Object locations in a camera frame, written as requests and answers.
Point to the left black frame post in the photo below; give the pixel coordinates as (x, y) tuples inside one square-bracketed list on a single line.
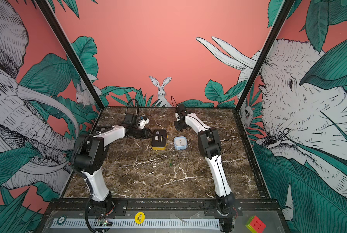
[(50, 17)]

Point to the black frame post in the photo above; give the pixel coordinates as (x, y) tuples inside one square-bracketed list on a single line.
[(50, 17), (280, 19)]

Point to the colourful rubik cube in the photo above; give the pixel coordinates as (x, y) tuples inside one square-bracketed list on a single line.
[(255, 225)]

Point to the right black frame post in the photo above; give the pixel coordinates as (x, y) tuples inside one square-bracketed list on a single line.
[(280, 19)]

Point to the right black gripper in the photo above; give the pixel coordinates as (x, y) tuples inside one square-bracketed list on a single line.
[(178, 126)]

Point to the white slotted cable duct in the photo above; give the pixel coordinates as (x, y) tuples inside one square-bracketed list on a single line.
[(124, 223)]

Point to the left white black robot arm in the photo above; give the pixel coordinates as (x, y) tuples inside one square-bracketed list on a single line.
[(90, 152)]

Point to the small green circuit board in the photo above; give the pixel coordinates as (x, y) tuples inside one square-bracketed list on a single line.
[(104, 223)]

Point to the light blue small alarm clock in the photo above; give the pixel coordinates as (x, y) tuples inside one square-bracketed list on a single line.
[(180, 143)]

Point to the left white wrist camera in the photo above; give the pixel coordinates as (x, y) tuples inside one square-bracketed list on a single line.
[(142, 122)]

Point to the yellow rectangular alarm clock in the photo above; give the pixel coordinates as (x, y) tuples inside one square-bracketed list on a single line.
[(156, 144)]

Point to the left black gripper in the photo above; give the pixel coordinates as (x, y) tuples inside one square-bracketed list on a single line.
[(147, 134)]

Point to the black mounting rail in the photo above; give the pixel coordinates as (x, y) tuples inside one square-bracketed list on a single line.
[(209, 206)]

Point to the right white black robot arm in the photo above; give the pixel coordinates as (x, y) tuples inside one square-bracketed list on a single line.
[(209, 146)]

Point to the yellow round sticker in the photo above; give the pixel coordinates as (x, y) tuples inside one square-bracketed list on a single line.
[(139, 218)]

